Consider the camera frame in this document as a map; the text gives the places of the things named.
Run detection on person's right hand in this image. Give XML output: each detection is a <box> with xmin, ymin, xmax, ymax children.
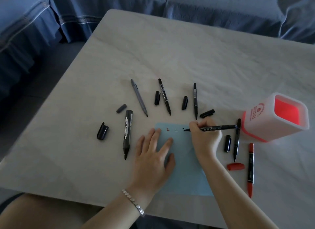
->
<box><xmin>189</xmin><ymin>117</ymin><xmax>223</xmax><ymax>163</ymax></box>

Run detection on person's left hand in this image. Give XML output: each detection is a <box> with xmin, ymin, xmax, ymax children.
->
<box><xmin>128</xmin><ymin>128</ymin><xmax>176</xmax><ymax>195</ymax></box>

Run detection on light blue paper sheet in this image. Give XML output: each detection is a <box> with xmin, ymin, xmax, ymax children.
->
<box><xmin>154</xmin><ymin>123</ymin><xmax>214</xmax><ymax>197</ymax></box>

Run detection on thin black marker pen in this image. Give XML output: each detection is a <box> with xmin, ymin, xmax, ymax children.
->
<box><xmin>233</xmin><ymin>118</ymin><xmax>242</xmax><ymax>163</ymax></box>
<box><xmin>193</xmin><ymin>83</ymin><xmax>198</xmax><ymax>120</ymax></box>
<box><xmin>158</xmin><ymin>78</ymin><xmax>172</xmax><ymax>116</ymax></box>
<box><xmin>184</xmin><ymin>125</ymin><xmax>238</xmax><ymax>132</ymax></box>

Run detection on person's right forearm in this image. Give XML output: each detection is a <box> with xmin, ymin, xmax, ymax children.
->
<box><xmin>197</xmin><ymin>159</ymin><xmax>280</xmax><ymax>229</ymax></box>

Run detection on person's left forearm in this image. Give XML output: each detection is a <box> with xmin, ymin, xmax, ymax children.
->
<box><xmin>80</xmin><ymin>187</ymin><xmax>155</xmax><ymax>229</ymax></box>

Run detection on thick black marker pen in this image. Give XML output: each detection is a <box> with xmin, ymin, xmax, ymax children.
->
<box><xmin>123</xmin><ymin>110</ymin><xmax>134</xmax><ymax>160</ymax></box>

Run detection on thick black marker cap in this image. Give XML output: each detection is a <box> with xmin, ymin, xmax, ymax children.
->
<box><xmin>97</xmin><ymin>122</ymin><xmax>109</xmax><ymax>141</ymax></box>

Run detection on grey pen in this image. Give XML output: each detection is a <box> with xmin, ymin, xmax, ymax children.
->
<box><xmin>130</xmin><ymin>79</ymin><xmax>148</xmax><ymax>117</ymax></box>

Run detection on red marker cap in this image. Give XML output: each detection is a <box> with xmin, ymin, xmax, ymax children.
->
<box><xmin>226</xmin><ymin>163</ymin><xmax>245</xmax><ymax>171</ymax></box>

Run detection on red marker pen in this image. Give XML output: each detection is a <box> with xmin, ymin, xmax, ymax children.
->
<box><xmin>247</xmin><ymin>143</ymin><xmax>255</xmax><ymax>199</ymax></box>

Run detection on white and red pen holder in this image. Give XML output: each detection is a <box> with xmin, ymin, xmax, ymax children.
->
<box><xmin>240</xmin><ymin>92</ymin><xmax>310</xmax><ymax>143</ymax></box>

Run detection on person's leg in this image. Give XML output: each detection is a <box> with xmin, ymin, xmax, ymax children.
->
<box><xmin>0</xmin><ymin>193</ymin><xmax>105</xmax><ymax>229</ymax></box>

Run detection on blue sofa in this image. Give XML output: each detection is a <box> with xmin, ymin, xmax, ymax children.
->
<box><xmin>0</xmin><ymin>0</ymin><xmax>315</xmax><ymax>100</ymax></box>

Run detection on dark shorts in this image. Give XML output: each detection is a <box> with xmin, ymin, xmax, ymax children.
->
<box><xmin>0</xmin><ymin>192</ymin><xmax>25</xmax><ymax>212</ymax></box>

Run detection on silver bead bracelet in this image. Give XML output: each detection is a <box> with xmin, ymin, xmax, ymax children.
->
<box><xmin>122</xmin><ymin>189</ymin><xmax>146</xmax><ymax>217</ymax></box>

